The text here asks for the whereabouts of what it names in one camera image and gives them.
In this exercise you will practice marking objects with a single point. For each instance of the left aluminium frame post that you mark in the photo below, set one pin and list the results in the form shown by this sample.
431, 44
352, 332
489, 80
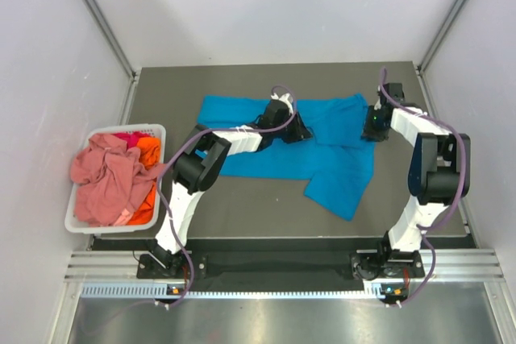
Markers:
108, 34

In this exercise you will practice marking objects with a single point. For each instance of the magenta t shirt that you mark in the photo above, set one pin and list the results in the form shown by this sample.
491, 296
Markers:
132, 138

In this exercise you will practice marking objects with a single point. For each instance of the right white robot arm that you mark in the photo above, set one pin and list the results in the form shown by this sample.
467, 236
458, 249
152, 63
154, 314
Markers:
438, 175

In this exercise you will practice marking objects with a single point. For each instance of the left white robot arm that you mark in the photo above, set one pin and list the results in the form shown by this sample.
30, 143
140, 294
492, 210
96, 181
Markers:
198, 163

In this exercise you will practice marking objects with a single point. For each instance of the blue t shirt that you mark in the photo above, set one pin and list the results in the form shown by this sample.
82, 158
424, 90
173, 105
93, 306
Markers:
336, 162

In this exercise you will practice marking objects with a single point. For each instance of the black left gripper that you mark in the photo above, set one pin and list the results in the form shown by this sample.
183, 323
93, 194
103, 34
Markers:
300, 131

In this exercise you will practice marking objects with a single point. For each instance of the white plastic laundry basket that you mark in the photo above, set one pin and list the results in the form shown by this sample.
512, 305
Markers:
74, 215

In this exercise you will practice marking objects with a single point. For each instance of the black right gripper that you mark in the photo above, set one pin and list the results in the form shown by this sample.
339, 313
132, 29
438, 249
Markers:
368, 133

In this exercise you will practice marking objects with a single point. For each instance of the orange t shirt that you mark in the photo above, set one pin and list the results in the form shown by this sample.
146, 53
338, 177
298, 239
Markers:
150, 149

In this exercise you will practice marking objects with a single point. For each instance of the right aluminium frame post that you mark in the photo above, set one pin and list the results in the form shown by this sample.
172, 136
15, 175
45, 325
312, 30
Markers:
444, 29

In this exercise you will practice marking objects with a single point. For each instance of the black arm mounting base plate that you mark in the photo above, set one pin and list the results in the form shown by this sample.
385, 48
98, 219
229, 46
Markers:
271, 264

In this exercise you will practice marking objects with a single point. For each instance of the grey slotted cable duct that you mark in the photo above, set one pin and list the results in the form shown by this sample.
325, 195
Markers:
172, 291

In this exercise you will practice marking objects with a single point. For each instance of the salmon pink t shirt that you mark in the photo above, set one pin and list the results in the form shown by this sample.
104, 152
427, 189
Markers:
105, 179

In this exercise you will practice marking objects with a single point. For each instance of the aluminium front frame rail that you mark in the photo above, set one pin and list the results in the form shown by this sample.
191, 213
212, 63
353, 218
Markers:
450, 265

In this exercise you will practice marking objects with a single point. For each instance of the aluminium frame post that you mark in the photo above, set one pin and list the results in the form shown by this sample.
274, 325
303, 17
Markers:
444, 29
108, 34

